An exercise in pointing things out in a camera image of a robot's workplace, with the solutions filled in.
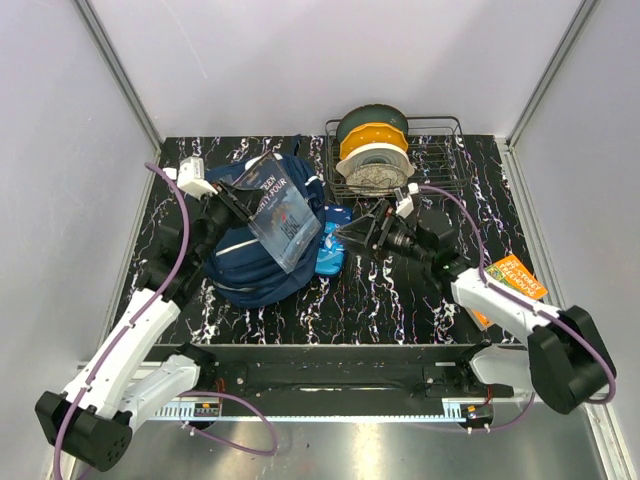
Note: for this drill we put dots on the dark green plate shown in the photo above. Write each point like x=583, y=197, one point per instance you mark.
x=372, y=113

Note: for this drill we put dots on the blue dinosaur pencil case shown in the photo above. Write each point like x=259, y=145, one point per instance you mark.
x=331, y=253

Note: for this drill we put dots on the orange yellow paperback book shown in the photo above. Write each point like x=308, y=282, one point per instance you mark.
x=511, y=272

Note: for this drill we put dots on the dark blue 1984 book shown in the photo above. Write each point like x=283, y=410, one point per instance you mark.
x=284, y=220

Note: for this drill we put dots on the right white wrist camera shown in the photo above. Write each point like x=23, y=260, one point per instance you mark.
x=404, y=199

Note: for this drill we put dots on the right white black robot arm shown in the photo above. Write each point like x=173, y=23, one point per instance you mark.
x=563, y=359

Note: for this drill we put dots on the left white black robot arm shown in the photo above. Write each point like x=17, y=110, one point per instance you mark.
x=95, y=416

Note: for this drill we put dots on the black wire dish rack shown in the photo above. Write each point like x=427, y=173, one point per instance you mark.
x=435, y=148

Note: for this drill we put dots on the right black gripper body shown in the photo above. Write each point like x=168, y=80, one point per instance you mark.
x=400, y=239

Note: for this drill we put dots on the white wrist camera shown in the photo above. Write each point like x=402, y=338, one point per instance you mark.
x=189, y=177
x=404, y=199

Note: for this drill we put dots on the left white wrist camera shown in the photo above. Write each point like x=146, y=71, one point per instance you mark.
x=189, y=177

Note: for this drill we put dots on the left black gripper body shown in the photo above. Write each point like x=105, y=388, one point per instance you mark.
x=220, y=215

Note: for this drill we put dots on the patterned beige plate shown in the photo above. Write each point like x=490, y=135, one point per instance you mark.
x=376, y=179

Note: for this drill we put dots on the navy blue student backpack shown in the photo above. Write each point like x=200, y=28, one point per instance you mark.
x=240, y=268

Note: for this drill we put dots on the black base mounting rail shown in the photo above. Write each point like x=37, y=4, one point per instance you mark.
x=349, y=380

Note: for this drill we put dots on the orange yellow plate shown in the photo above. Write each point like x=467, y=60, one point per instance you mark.
x=372, y=132

